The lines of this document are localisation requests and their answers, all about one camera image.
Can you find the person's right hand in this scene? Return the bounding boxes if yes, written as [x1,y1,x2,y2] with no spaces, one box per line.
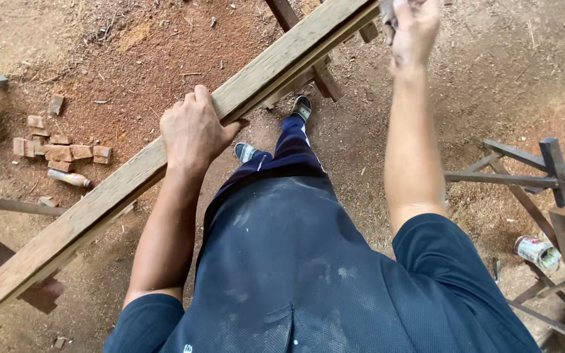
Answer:
[385,0,441,75]

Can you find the person's left hand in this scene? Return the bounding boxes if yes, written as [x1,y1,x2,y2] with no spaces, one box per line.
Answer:
[160,84,250,170]

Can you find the grey sandpaper piece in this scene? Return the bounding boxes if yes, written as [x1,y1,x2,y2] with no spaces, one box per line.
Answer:
[379,0,399,29]

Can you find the long weathered wooden plank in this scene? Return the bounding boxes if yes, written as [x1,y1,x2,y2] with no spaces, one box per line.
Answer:
[0,0,381,328]

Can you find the dark wooden sawhorse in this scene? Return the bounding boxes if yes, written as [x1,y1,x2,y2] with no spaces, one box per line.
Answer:
[262,0,380,110]

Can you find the black striped slipper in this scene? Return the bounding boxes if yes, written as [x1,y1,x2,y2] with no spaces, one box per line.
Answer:
[234,142,265,164]
[289,94,313,123]

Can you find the navy blue trousers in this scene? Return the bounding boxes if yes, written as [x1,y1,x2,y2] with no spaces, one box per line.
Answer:
[204,115,328,209]

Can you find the dusty dark blue shirt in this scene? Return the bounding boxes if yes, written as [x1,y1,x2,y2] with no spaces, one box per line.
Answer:
[103,176,543,353]

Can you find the red and white tin can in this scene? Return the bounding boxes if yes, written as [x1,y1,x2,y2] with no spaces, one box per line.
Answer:
[513,234,562,271]

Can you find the pile of reddish wood blocks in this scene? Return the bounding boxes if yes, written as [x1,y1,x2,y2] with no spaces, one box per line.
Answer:
[12,93,113,173]

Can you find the dusty plastic bottle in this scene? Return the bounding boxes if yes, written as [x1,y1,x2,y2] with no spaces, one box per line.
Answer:
[47,169,92,188]

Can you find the thin dark wooden slat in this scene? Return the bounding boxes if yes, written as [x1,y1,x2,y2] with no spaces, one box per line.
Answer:
[0,193,70,218]

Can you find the dark slatted wooden frame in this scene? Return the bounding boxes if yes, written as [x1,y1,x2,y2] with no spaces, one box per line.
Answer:
[443,137,565,350]

